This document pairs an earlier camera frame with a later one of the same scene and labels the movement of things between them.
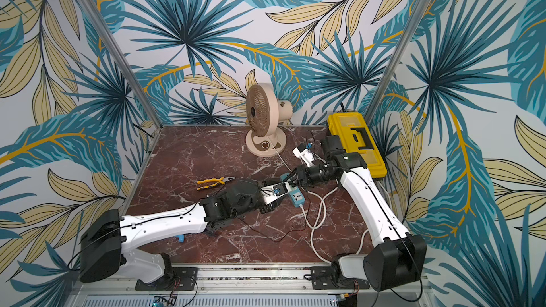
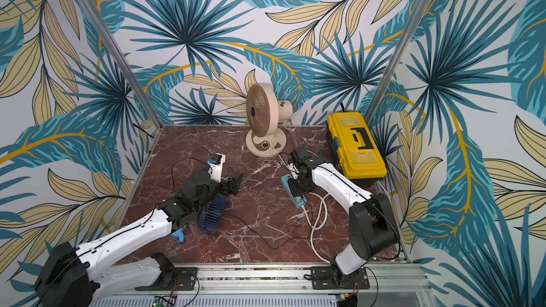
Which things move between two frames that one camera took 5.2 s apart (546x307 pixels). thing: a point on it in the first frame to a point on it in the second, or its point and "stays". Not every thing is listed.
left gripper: [267, 208] to [235, 185]
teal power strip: [295, 194] stays
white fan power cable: [279, 153] stays
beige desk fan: [264, 112] stays
